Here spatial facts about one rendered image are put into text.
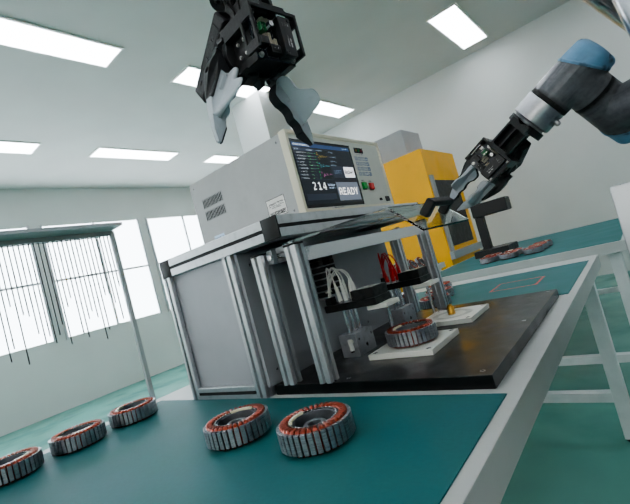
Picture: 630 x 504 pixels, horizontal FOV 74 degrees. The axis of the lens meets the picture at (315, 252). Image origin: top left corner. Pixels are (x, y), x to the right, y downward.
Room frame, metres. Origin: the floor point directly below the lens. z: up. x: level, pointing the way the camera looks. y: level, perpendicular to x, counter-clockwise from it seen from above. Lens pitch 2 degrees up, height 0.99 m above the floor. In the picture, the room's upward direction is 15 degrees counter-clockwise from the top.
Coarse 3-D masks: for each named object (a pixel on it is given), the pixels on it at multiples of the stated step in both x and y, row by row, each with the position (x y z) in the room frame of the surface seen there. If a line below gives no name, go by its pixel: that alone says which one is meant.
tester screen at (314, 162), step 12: (300, 144) 0.97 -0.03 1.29; (300, 156) 0.96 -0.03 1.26; (312, 156) 1.00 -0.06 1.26; (324, 156) 1.04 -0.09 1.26; (336, 156) 1.08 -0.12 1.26; (348, 156) 1.13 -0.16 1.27; (300, 168) 0.95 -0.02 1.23; (312, 168) 0.99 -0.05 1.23; (324, 168) 1.03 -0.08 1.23; (312, 180) 0.98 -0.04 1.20; (324, 180) 1.02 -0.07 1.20; (336, 180) 1.06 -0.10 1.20; (348, 180) 1.10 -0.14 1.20; (312, 192) 0.97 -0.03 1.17; (324, 192) 1.01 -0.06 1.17; (336, 192) 1.05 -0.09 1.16; (312, 204) 0.96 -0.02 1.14
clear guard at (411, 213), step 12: (420, 204) 0.85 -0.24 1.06; (360, 216) 0.78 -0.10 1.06; (372, 216) 0.80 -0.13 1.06; (384, 216) 0.87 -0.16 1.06; (396, 216) 0.96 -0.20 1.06; (408, 216) 0.74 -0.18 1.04; (420, 216) 0.77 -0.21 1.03; (432, 216) 0.80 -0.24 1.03; (444, 216) 0.84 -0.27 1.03; (456, 216) 0.88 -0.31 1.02; (336, 228) 0.85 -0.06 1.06; (348, 228) 0.93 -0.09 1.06; (360, 228) 1.03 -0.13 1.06; (420, 228) 0.71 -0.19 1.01; (432, 228) 0.74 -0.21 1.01; (300, 240) 0.90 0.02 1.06
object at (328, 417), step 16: (288, 416) 0.64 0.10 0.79; (304, 416) 0.64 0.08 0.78; (320, 416) 0.64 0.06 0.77; (336, 416) 0.58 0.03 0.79; (352, 416) 0.61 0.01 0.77; (288, 432) 0.57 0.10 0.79; (304, 432) 0.56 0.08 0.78; (320, 432) 0.56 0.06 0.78; (336, 432) 0.56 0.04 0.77; (352, 432) 0.59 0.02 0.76; (288, 448) 0.57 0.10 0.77; (304, 448) 0.56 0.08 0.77; (320, 448) 0.56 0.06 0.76
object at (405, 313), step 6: (402, 306) 1.19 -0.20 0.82; (408, 306) 1.19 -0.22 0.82; (396, 312) 1.17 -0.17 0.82; (402, 312) 1.15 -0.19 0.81; (408, 312) 1.18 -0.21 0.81; (414, 312) 1.21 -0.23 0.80; (396, 318) 1.17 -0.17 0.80; (402, 318) 1.16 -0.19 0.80; (408, 318) 1.17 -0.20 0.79; (414, 318) 1.20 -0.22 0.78; (390, 324) 1.18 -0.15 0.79; (396, 324) 1.17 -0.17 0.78
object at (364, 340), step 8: (360, 328) 1.02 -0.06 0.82; (368, 328) 1.01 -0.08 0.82; (344, 336) 0.98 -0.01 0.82; (352, 336) 0.97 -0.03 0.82; (360, 336) 0.98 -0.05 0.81; (368, 336) 1.00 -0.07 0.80; (344, 344) 0.99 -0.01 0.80; (360, 344) 0.97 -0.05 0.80; (368, 344) 1.00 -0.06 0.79; (344, 352) 0.99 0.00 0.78; (360, 352) 0.97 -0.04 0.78
